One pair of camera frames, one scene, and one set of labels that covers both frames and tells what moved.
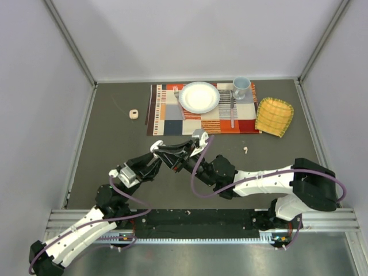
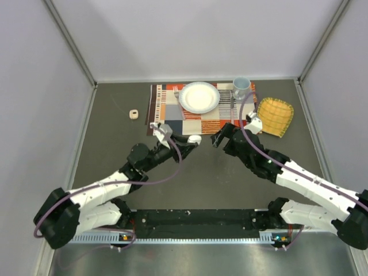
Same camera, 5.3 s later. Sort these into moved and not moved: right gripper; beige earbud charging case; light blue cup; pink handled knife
Moved: right gripper
Not moved: beige earbud charging case; pink handled knife; light blue cup
